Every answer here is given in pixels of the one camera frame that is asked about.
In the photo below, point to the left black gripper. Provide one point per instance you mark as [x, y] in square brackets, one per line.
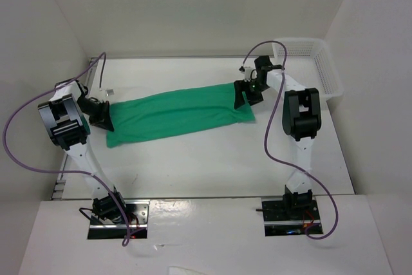
[102, 120]

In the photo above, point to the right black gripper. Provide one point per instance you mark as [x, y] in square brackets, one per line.
[241, 86]

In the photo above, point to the green tank top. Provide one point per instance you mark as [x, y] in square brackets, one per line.
[175, 113]

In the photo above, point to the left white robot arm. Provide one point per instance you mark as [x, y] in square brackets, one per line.
[112, 205]

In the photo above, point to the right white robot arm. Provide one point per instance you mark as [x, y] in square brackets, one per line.
[301, 121]

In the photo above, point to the white plastic mesh basket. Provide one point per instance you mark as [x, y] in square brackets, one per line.
[309, 62]

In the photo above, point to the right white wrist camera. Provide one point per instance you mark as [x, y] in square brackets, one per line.
[248, 73]

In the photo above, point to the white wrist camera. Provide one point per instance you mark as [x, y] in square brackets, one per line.
[106, 92]
[248, 73]

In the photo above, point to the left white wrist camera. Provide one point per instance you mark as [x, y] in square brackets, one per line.
[106, 92]

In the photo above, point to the aluminium table edge rail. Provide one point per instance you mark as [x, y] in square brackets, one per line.
[68, 128]

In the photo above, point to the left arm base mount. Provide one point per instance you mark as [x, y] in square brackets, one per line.
[137, 214]

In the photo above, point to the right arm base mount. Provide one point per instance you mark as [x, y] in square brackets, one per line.
[278, 222]

